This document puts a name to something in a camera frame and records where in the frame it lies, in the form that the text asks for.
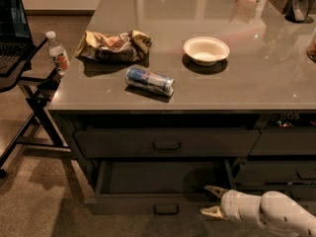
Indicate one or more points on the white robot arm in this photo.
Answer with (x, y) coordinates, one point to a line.
(272, 211)

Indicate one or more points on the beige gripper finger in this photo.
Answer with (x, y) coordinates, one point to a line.
(214, 211)
(217, 191)

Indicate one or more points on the black laptop stand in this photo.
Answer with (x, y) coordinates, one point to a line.
(38, 92)

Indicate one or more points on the glass jar with snacks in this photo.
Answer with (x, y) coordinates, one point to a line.
(311, 48)

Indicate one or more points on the white paper bowl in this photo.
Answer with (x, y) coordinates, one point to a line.
(206, 51)

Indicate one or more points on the blue silver energy drink can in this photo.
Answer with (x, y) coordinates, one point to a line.
(149, 81)

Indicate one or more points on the clear plastic water bottle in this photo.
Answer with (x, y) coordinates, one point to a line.
(58, 53)

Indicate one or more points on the crumpled chip bag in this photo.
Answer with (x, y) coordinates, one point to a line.
(131, 46)

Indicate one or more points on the black laptop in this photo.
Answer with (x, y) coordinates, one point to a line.
(16, 42)

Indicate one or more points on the snack bag in drawer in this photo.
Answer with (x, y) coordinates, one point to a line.
(293, 119)

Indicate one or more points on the dark cabinet frame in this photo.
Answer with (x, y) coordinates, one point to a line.
(70, 122)

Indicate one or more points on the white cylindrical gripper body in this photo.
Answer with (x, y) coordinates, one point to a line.
(234, 204)

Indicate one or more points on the dark metal container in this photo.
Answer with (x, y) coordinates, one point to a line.
(296, 11)

